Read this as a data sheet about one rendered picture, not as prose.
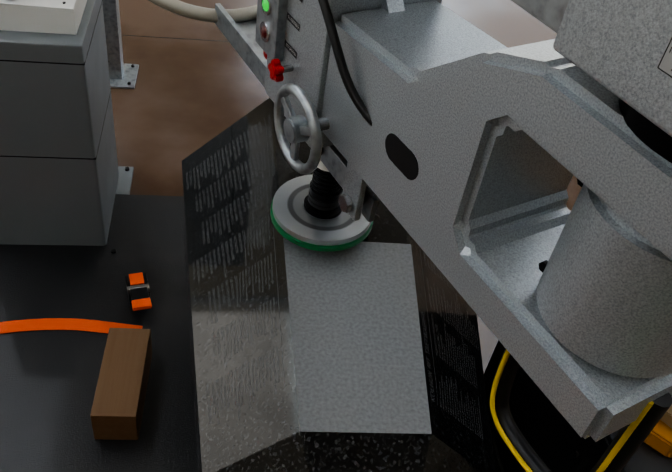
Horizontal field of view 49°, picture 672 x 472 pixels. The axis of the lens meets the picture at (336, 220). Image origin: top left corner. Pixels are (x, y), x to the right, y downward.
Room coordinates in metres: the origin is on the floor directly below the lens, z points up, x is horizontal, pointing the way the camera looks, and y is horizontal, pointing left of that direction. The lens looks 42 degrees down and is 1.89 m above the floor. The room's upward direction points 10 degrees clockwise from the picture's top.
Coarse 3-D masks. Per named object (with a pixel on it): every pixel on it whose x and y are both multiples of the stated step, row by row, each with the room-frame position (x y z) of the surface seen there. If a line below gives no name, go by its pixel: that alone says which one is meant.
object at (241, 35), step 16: (224, 16) 1.45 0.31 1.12; (224, 32) 1.45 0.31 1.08; (240, 32) 1.39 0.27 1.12; (240, 48) 1.38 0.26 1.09; (256, 48) 1.34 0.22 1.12; (256, 64) 1.32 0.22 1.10; (336, 160) 1.04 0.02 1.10; (336, 176) 1.03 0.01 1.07; (368, 192) 0.96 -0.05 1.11; (368, 208) 0.94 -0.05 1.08
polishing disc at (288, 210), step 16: (304, 176) 1.25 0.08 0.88; (288, 192) 1.19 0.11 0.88; (304, 192) 1.20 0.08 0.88; (272, 208) 1.14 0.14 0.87; (288, 208) 1.14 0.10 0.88; (288, 224) 1.09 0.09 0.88; (304, 224) 1.10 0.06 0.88; (320, 224) 1.11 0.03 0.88; (336, 224) 1.11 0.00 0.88; (352, 224) 1.12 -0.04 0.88; (368, 224) 1.13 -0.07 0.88; (304, 240) 1.06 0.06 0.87; (320, 240) 1.06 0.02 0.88; (336, 240) 1.07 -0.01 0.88; (352, 240) 1.09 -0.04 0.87
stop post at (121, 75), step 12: (108, 0) 2.79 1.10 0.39; (108, 12) 2.79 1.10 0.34; (108, 24) 2.79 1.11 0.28; (120, 24) 2.87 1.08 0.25; (108, 36) 2.79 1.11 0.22; (120, 36) 2.84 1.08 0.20; (108, 48) 2.79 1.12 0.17; (120, 48) 2.82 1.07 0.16; (108, 60) 2.79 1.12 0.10; (120, 60) 2.80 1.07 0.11; (120, 72) 2.80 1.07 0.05; (132, 72) 2.87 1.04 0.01; (120, 84) 2.75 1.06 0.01; (132, 84) 2.77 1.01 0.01
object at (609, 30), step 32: (512, 0) 0.74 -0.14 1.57; (544, 0) 0.70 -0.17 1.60; (576, 0) 0.65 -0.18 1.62; (608, 0) 0.62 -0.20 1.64; (640, 0) 0.60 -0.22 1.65; (576, 32) 0.64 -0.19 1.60; (608, 32) 0.61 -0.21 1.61; (640, 32) 0.59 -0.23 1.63; (576, 64) 0.63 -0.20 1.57; (608, 64) 0.60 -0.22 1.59; (640, 64) 0.58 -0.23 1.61; (640, 96) 0.57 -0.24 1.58; (640, 128) 0.59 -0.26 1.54
